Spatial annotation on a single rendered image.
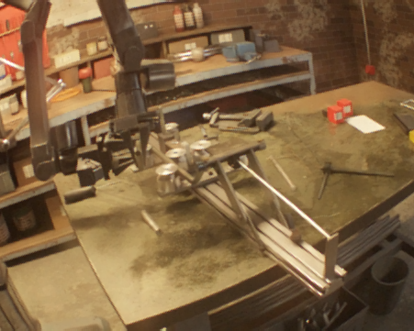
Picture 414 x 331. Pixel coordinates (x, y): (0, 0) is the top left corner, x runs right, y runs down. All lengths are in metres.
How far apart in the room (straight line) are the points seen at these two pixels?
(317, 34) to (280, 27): 0.47
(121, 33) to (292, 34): 3.15
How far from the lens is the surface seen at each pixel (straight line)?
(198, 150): 1.14
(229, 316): 1.65
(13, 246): 2.69
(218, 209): 1.00
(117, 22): 0.88
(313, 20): 4.13
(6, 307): 1.35
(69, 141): 1.05
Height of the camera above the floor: 1.40
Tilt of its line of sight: 25 degrees down
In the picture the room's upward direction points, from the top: 9 degrees counter-clockwise
